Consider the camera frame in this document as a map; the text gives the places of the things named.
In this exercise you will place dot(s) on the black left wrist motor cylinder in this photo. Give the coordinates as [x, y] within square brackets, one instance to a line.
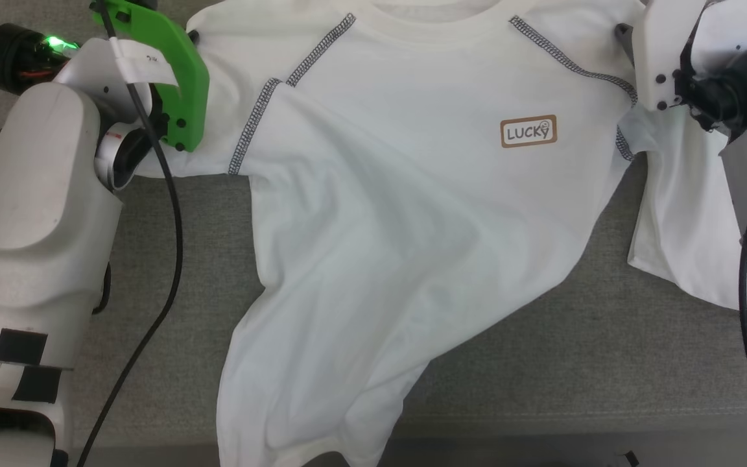
[10, 55]

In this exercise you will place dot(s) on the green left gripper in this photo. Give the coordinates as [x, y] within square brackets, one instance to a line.
[189, 84]

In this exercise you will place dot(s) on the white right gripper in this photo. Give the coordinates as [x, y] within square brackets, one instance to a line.
[659, 52]

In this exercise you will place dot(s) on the white t-shirt with LUCKY patch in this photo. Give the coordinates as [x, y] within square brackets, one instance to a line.
[380, 194]

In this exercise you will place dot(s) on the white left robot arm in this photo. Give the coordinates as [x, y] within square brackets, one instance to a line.
[30, 194]

